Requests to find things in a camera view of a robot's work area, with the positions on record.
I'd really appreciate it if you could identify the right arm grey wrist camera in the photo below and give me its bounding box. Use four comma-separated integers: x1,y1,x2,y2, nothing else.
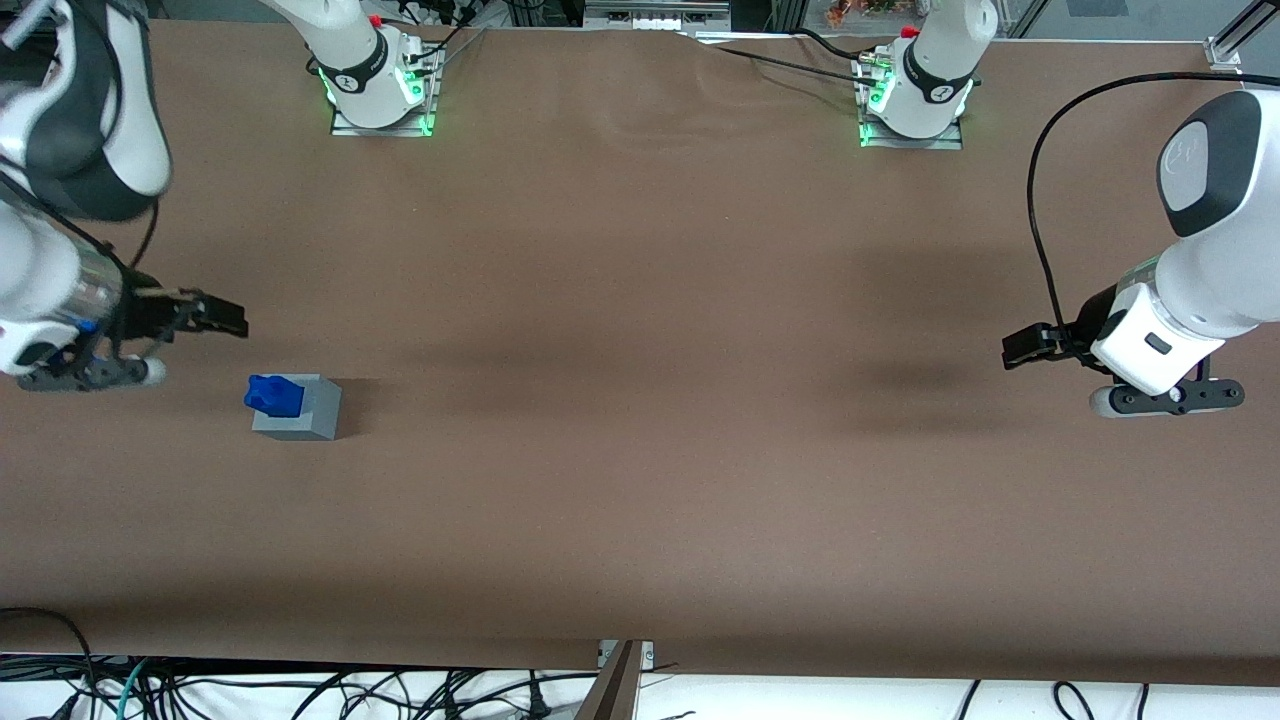
18,355,167,392

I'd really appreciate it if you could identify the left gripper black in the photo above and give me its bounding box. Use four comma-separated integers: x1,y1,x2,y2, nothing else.
1003,285,1131,373

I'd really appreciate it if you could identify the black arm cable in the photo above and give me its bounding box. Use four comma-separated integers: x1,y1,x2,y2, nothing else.
1026,72,1280,346
0,170,161,276

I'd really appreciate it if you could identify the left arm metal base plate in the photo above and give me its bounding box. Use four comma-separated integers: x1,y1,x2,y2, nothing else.
858,60,966,151

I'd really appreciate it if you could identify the aluminium frame corner bracket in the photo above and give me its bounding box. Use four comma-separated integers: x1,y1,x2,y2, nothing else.
1205,0,1280,71

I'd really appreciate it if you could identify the gray square base block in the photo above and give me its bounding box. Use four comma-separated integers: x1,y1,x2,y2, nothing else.
252,375,342,442

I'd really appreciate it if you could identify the black looped floor cable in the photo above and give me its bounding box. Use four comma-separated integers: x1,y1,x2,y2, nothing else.
0,606,97,720

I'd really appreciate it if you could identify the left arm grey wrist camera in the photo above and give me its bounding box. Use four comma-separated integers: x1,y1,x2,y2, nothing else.
1089,380,1245,419

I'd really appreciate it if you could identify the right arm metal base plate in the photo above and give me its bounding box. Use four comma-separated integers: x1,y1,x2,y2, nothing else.
330,40,441,138

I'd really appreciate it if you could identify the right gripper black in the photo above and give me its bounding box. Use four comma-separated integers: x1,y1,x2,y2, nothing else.
100,272,249,356

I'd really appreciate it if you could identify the white power strip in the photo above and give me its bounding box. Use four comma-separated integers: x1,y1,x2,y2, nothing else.
585,0,733,31

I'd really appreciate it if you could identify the brown table mat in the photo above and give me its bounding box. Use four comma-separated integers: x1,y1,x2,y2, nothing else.
0,18,1280,687

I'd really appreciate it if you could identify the black base power cable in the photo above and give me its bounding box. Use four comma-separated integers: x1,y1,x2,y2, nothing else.
690,28,886,96

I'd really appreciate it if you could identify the teal cable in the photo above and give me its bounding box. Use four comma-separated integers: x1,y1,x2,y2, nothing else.
118,658,156,720

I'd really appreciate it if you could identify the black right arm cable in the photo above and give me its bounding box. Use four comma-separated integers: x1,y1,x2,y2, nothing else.
0,170,161,276

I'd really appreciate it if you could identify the dark slanted stand post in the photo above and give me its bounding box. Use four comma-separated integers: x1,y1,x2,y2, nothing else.
572,642,643,720

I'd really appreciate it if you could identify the blue plastic insert part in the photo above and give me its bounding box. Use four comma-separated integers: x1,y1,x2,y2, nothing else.
244,374,305,419

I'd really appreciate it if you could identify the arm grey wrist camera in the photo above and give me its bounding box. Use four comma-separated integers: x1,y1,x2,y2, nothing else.
18,355,167,392
1089,380,1245,419

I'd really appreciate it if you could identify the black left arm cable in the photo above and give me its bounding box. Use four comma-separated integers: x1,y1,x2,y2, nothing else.
1026,72,1280,346

